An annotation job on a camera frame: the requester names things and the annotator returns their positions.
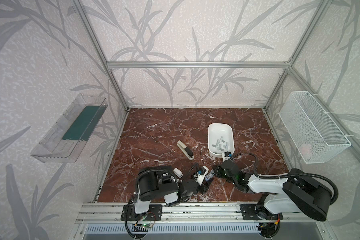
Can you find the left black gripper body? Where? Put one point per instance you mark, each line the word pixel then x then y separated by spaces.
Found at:
pixel 204 181

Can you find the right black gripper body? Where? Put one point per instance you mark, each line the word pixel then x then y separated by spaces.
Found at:
pixel 225 162

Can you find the grey white large stapler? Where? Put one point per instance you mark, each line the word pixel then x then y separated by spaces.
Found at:
pixel 186 150

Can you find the small white stapler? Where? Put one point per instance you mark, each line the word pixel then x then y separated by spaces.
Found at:
pixel 178 173

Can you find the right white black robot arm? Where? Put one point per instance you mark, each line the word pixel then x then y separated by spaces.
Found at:
pixel 293 192

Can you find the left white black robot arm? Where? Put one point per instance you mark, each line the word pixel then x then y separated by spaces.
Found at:
pixel 171 184

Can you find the white plastic tray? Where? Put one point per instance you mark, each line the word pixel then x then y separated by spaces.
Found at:
pixel 217 130

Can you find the green circuit board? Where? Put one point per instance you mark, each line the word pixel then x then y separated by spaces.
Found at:
pixel 143 226

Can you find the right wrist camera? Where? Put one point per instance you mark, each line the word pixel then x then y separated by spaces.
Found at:
pixel 227 155

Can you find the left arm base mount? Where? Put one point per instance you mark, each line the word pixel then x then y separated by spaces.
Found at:
pixel 153 214

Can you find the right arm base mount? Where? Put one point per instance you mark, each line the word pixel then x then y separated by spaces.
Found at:
pixel 257 212

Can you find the aluminium front rail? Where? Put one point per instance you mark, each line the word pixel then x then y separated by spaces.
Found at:
pixel 193 212

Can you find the white wire mesh basket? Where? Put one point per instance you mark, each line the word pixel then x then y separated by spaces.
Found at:
pixel 315 134

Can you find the clear wall shelf green mat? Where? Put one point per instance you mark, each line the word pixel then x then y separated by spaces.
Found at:
pixel 67 138

